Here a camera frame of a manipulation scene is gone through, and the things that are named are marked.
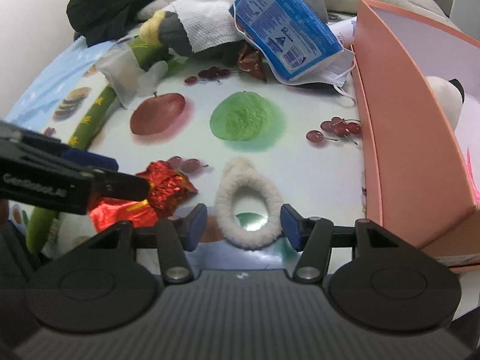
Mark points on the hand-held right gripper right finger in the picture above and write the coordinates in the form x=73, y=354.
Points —
x=290, y=228

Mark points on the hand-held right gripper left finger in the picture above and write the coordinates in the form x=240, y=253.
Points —
x=197, y=228

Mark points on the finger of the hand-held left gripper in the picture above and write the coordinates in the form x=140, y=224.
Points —
x=93, y=160
x=123, y=187

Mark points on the red foil wrapper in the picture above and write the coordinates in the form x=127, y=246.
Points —
x=165, y=191

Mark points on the white fluffy loop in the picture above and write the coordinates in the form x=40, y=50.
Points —
x=228, y=195

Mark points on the orange white cardboard box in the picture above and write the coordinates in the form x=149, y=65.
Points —
x=397, y=127

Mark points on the blue tissue pack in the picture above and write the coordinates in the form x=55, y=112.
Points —
x=277, y=22

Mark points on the fruit printed bed sheet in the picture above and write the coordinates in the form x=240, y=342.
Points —
x=300, y=165

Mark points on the clear plastic bag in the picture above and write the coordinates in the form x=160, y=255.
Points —
x=120, y=71

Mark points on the grey penguin plush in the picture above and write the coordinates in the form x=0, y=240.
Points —
x=172, y=32

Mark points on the black cloth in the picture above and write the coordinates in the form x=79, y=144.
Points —
x=108, y=3

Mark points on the white face mask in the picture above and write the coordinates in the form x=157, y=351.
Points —
x=337, y=69

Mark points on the brown snack wrapper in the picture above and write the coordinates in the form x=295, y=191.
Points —
x=250, y=62

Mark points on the white paper towel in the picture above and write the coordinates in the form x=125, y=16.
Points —
x=202, y=15

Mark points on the panda plush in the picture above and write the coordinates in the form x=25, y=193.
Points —
x=442, y=97

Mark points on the white bottle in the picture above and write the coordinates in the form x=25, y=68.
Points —
x=343, y=32

